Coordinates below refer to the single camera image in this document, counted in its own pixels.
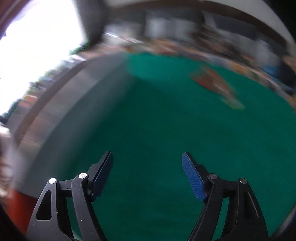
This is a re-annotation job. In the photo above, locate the grey curtain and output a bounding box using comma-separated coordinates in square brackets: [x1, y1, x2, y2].
[74, 0, 109, 47]

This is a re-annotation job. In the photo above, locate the red green snack bag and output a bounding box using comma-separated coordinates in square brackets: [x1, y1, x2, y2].
[191, 66, 244, 109]

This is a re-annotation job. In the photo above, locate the green tablecloth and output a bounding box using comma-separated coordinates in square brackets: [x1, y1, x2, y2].
[33, 54, 295, 240]

